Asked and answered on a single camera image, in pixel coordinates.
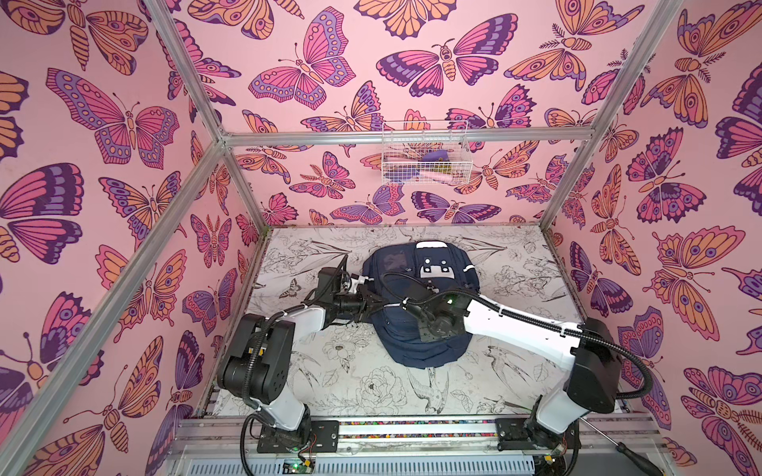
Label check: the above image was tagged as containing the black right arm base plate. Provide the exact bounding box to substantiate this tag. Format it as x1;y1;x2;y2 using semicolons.
495;416;535;451

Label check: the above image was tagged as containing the navy blue student backpack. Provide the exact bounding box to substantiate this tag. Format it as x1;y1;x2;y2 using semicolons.
362;240;480;369

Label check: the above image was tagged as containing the white wire wall basket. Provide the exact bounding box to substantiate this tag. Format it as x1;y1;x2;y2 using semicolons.
379;126;473;186

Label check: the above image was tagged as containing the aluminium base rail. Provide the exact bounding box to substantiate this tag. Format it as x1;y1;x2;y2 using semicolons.
159;415;680;475

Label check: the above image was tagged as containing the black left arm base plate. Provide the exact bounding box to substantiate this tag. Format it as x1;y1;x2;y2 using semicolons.
257;420;339;454

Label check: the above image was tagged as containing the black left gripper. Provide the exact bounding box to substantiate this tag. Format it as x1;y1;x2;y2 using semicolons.
330;284;388;323

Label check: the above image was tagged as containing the black screwdriver handle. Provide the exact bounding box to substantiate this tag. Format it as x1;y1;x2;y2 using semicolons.
581;418;664;476

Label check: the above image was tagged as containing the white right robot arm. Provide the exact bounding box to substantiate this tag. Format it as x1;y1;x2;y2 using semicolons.
400;289;654;436

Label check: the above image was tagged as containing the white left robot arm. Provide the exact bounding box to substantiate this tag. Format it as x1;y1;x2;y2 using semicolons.
216;259;385;432

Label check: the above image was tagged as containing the small green circuit board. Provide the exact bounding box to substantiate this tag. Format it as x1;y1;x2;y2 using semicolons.
282;459;316;475

